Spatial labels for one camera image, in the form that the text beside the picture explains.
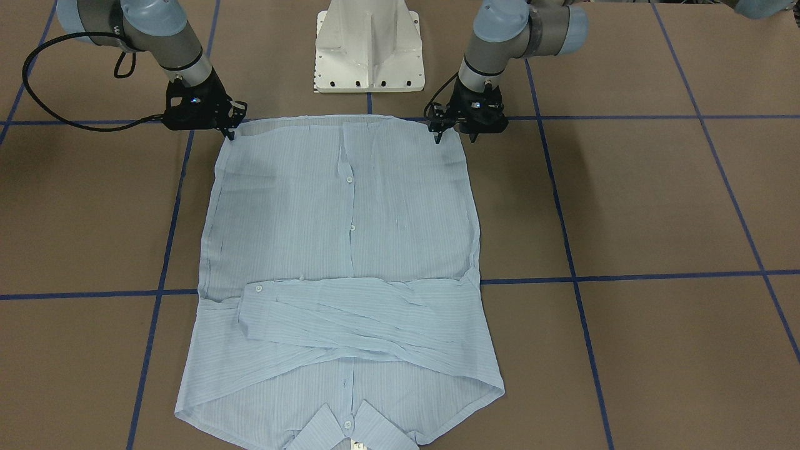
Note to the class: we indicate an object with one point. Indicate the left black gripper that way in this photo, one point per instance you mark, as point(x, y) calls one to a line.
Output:
point(454, 99)

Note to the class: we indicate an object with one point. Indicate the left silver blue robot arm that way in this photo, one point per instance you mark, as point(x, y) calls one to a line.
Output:
point(502, 31)

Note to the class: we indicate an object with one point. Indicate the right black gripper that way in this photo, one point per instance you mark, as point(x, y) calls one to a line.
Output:
point(220, 95)

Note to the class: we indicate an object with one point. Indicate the light blue button shirt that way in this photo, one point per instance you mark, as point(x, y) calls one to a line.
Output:
point(339, 297)

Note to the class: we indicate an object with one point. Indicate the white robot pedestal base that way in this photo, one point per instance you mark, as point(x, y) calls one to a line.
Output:
point(368, 47)

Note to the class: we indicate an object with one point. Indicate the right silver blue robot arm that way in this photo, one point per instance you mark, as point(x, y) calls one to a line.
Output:
point(160, 28)

